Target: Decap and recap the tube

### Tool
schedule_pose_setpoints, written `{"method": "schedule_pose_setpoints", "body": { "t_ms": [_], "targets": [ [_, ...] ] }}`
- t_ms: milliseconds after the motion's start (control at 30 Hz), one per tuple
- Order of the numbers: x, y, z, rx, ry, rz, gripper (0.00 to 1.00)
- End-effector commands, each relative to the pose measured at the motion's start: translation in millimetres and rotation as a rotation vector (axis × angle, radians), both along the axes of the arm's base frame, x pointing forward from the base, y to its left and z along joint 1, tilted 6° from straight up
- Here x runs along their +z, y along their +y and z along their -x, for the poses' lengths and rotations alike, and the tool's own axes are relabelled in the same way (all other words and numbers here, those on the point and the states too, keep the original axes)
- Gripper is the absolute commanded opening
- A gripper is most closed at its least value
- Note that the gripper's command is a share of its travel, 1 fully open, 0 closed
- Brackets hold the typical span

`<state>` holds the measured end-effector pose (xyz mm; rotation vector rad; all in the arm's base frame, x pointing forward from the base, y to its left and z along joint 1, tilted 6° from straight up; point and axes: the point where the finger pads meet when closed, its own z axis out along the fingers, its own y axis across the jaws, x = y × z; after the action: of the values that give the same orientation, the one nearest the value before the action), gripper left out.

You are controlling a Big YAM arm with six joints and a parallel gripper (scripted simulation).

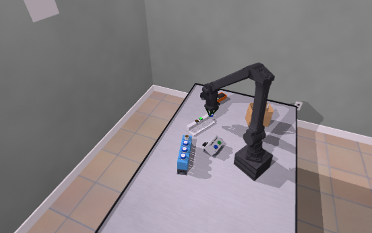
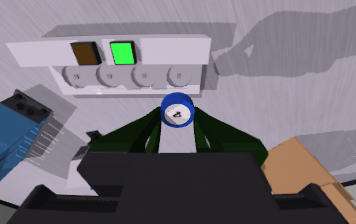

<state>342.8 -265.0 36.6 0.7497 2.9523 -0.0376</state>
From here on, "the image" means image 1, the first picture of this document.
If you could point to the blue tube rack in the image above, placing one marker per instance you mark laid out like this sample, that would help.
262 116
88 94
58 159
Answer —
183 164

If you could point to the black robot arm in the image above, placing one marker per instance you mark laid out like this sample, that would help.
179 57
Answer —
263 79

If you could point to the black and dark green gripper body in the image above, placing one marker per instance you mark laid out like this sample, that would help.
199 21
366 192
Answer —
213 105

